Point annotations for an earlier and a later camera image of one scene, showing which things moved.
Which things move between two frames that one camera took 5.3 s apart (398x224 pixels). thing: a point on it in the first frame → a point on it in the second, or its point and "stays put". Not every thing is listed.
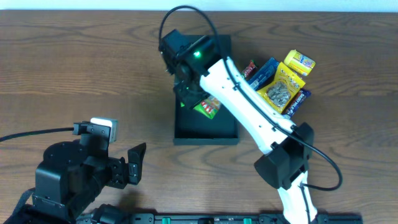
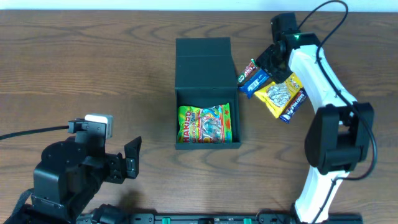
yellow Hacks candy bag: x=283 y=88 stays put
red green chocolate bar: x=250 y=69 stays put
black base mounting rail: x=236 y=218 stays put
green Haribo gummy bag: x=209 y=106 → x=210 y=124
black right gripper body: x=185 y=94 → x=272 y=62
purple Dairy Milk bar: x=295 y=104 stays put
